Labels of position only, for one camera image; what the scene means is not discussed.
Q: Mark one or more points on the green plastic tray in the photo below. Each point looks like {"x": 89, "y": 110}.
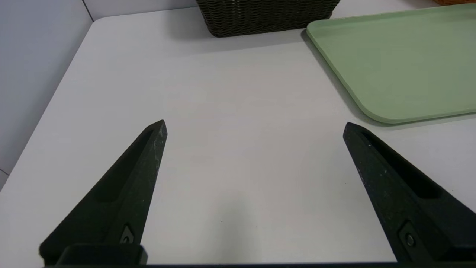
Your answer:
{"x": 401, "y": 63}

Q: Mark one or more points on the orange wicker basket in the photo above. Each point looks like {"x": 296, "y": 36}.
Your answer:
{"x": 455, "y": 2}

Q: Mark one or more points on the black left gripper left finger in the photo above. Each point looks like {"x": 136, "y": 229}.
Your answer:
{"x": 111, "y": 208}

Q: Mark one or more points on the dark brown wicker basket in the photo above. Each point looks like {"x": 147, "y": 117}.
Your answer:
{"x": 260, "y": 16}

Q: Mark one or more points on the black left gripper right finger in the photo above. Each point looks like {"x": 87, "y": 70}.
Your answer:
{"x": 409, "y": 208}

